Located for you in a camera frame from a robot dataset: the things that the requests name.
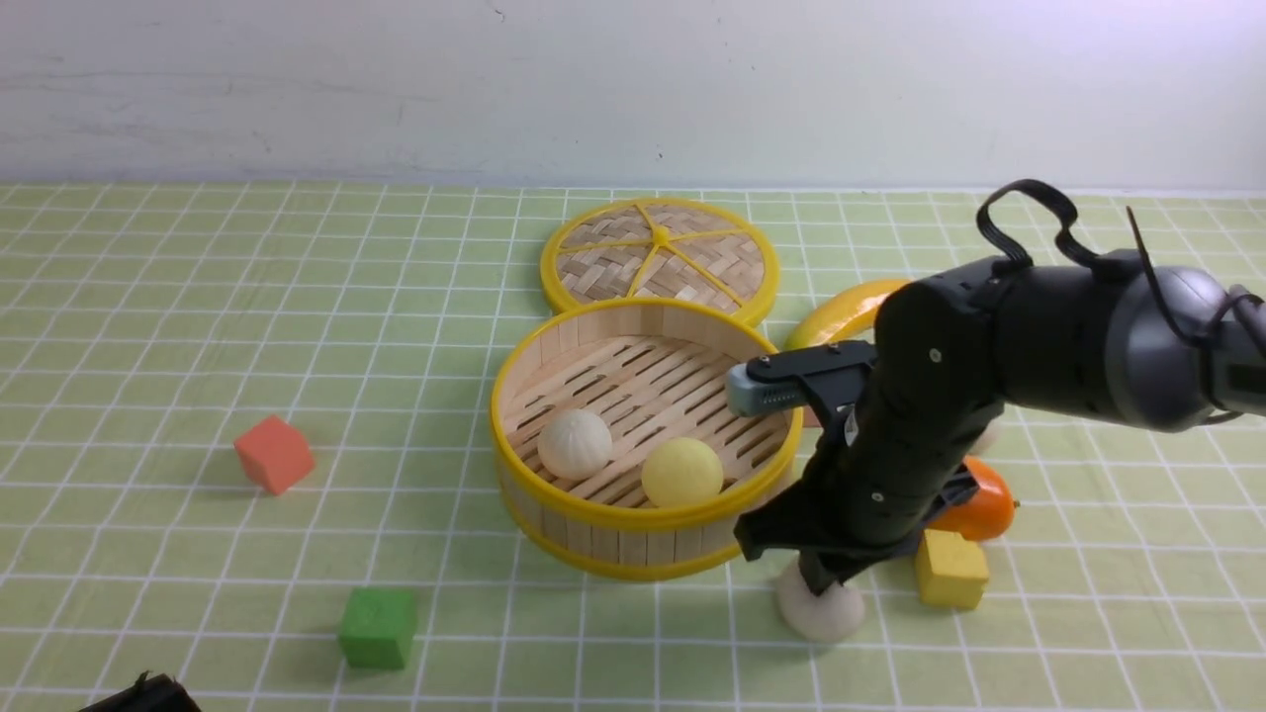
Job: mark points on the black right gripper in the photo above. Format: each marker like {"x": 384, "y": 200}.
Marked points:
{"x": 898, "y": 414}

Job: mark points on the white bun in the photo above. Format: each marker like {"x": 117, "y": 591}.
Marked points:
{"x": 826, "y": 618}
{"x": 986, "y": 440}
{"x": 575, "y": 444}

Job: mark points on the yellow bun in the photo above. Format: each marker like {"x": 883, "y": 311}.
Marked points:
{"x": 682, "y": 472}

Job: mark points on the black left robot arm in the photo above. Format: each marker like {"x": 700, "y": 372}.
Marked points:
{"x": 158, "y": 693}

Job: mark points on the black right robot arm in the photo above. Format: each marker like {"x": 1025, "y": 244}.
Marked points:
{"x": 1155, "y": 349}

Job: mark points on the bamboo steamer tray yellow rim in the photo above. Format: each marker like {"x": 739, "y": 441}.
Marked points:
{"x": 653, "y": 370}

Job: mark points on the woven bamboo steamer lid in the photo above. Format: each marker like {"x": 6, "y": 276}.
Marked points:
{"x": 661, "y": 247}

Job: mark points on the yellow foam cube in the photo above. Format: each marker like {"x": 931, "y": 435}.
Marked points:
{"x": 951, "y": 572}

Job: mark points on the orange toy mango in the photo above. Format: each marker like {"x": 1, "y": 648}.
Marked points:
{"x": 985, "y": 515}

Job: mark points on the yellow toy banana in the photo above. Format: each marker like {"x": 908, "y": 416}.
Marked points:
{"x": 844, "y": 316}

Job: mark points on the green foam cube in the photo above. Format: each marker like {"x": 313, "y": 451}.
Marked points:
{"x": 378, "y": 627}

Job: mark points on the red foam cube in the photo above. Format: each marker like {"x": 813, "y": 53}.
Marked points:
{"x": 274, "y": 454}

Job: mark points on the green checkered tablecloth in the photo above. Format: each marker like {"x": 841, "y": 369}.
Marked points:
{"x": 146, "y": 326}

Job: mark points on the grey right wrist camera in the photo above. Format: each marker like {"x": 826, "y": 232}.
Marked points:
{"x": 753, "y": 389}

